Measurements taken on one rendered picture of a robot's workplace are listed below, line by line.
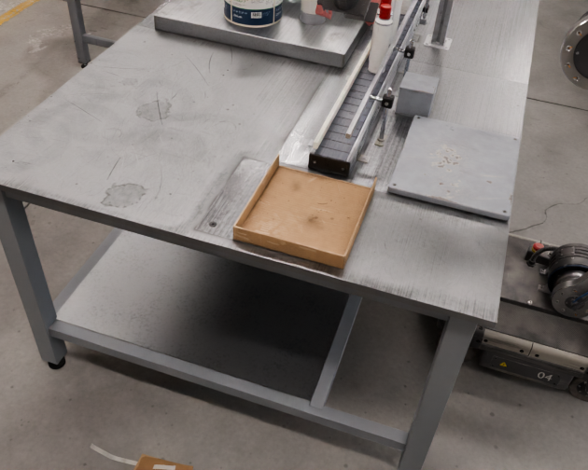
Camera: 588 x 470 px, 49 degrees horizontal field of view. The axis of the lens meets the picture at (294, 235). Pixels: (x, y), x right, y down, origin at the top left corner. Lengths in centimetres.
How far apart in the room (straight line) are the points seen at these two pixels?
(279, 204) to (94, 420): 100
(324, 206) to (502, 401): 107
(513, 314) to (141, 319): 121
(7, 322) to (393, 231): 151
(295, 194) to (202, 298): 70
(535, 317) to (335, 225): 97
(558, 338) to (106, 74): 164
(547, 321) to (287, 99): 111
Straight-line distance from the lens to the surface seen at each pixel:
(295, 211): 154
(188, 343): 205
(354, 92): 192
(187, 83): 203
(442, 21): 236
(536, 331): 224
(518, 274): 237
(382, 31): 197
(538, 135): 364
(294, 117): 188
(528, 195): 319
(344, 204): 157
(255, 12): 224
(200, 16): 233
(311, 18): 229
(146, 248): 235
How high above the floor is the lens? 184
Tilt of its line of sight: 43 degrees down
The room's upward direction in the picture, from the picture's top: 4 degrees clockwise
